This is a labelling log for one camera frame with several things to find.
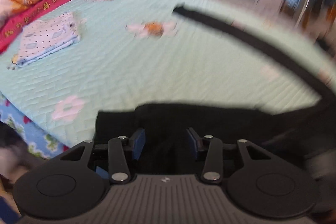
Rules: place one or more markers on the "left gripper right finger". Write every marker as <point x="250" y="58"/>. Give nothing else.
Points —
<point x="209" y="150"/>

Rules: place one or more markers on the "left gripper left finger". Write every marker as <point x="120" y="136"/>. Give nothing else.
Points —
<point x="123" y="153"/>

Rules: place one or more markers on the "black garment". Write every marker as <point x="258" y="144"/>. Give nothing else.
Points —
<point x="304" y="137"/>

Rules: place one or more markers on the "mint bee quilt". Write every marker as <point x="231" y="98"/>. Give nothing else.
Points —
<point x="134" y="51"/>

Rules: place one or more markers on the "folded dotted white cloth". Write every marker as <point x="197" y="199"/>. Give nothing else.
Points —
<point x="45" y="37"/>

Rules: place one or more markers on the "red patterned sheet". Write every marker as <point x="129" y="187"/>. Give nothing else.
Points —
<point x="14" y="25"/>

